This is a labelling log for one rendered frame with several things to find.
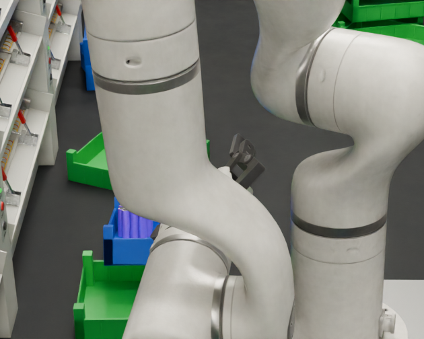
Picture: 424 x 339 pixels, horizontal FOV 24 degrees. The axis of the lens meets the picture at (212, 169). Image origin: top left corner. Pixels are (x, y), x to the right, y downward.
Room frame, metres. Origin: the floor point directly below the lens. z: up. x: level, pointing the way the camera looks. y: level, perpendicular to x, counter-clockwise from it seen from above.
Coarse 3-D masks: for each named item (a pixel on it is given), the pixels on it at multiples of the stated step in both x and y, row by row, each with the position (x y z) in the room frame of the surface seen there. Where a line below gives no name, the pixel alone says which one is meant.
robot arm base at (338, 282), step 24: (312, 240) 1.00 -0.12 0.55; (336, 240) 0.99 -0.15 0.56; (360, 240) 0.99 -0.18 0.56; (384, 240) 1.02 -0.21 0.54; (312, 264) 1.00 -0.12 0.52; (336, 264) 0.99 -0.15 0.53; (360, 264) 0.99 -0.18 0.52; (312, 288) 1.00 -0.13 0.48; (336, 288) 0.99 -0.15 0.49; (360, 288) 0.99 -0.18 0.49; (312, 312) 0.99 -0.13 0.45; (336, 312) 0.98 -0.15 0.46; (360, 312) 0.99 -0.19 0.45; (384, 312) 1.03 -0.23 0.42; (312, 336) 0.99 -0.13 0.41; (336, 336) 0.98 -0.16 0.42; (360, 336) 0.99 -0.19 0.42; (384, 336) 1.02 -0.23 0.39
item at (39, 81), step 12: (24, 0) 2.21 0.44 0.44; (36, 0) 2.21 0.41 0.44; (36, 12) 2.21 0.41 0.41; (48, 36) 2.30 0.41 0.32; (36, 72) 2.21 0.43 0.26; (36, 84) 2.21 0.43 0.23; (48, 84) 2.23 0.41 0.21; (48, 120) 2.21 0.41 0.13; (48, 132) 2.21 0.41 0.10; (48, 144) 2.21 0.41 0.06; (48, 156) 2.21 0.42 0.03
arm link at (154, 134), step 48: (96, 96) 0.74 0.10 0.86; (144, 96) 0.71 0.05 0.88; (192, 96) 0.73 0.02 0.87; (144, 144) 0.71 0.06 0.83; (192, 144) 0.73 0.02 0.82; (144, 192) 0.72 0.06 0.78; (192, 192) 0.72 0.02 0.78; (240, 192) 0.76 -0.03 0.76; (240, 240) 0.71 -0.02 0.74; (240, 288) 0.74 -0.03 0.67; (288, 288) 0.73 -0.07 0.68; (240, 336) 0.71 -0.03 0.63; (288, 336) 0.72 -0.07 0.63
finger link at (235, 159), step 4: (236, 152) 0.96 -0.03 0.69; (240, 152) 0.95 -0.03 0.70; (232, 156) 0.96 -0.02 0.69; (236, 156) 0.95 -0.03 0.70; (240, 156) 0.95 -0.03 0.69; (232, 160) 0.95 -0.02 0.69; (236, 160) 0.95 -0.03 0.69; (228, 164) 0.95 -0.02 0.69; (232, 164) 0.94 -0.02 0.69; (232, 168) 0.94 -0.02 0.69; (232, 172) 0.94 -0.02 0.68; (232, 176) 0.93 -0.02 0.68; (236, 176) 0.94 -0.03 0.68
